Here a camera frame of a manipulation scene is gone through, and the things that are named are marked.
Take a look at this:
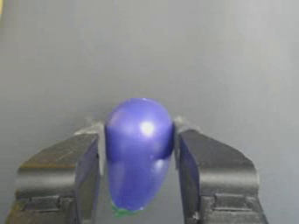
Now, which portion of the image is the purple toy eggplant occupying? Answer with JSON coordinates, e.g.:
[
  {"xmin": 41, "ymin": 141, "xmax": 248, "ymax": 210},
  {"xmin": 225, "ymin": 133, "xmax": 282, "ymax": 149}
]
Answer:
[{"xmin": 102, "ymin": 97, "xmax": 174, "ymax": 219}]

